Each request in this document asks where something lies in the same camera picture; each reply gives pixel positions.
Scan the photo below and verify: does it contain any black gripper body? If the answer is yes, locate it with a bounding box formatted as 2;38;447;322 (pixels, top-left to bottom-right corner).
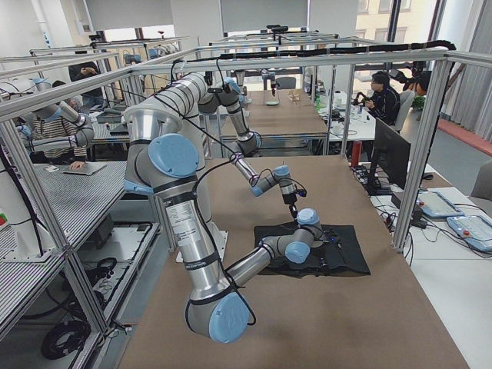
282;192;298;210

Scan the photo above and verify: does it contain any black t-shirt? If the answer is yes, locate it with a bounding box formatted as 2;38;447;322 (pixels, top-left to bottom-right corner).
261;224;371;278

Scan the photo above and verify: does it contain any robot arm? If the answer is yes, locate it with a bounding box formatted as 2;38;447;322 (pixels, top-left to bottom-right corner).
146;73;305;216
124;104;323;344

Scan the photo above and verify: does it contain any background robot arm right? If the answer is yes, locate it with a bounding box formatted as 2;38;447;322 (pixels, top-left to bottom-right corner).
16;101;305;217

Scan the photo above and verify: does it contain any red bottle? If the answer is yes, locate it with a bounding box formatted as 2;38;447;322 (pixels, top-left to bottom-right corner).
351;141;362;168

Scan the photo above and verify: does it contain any black Huawei monitor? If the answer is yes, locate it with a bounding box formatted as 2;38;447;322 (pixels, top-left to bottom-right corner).
365;118;411;195

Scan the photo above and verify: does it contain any teach pendant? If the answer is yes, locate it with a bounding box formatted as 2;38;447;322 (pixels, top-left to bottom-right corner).
447;215;491;251
416;191;464;219

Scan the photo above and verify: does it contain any silver laptop on table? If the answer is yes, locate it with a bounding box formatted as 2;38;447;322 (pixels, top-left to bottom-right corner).
62;162;107;176

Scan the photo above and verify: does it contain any person in striped shirt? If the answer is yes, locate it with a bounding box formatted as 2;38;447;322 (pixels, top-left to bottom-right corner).
30;115;87;168

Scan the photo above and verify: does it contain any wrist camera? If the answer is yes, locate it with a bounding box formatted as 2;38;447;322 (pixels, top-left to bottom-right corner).
322;228;341;248
295;188;307;198

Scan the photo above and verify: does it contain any aluminium frame post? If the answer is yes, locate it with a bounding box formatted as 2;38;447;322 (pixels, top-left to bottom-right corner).
392;58;453;254

